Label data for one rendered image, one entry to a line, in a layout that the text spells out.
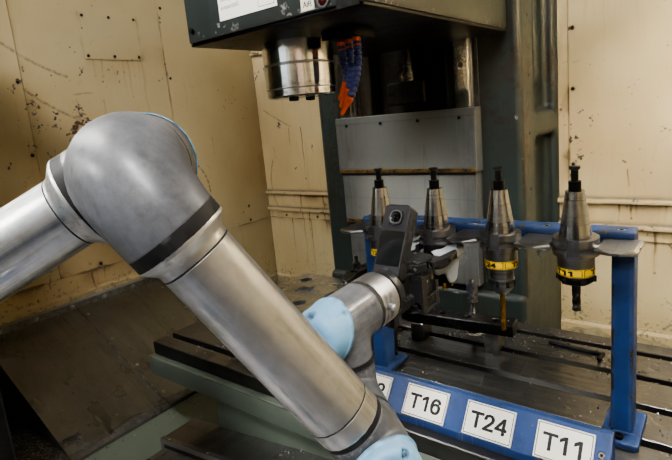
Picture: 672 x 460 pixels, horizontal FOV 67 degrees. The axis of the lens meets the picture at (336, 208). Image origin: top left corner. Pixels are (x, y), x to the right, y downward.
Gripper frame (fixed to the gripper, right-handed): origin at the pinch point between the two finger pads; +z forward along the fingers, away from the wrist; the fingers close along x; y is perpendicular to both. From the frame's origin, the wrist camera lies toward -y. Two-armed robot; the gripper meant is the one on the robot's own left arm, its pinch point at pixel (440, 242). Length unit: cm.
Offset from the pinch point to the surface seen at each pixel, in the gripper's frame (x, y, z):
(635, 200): 17, 13, 94
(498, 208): 11.5, -7.1, -2.5
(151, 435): -83, 57, -16
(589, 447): 25.3, 24.9, -9.5
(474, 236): 7.1, -2.1, -1.9
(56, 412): -105, 49, -30
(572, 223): 22.1, -5.4, -2.8
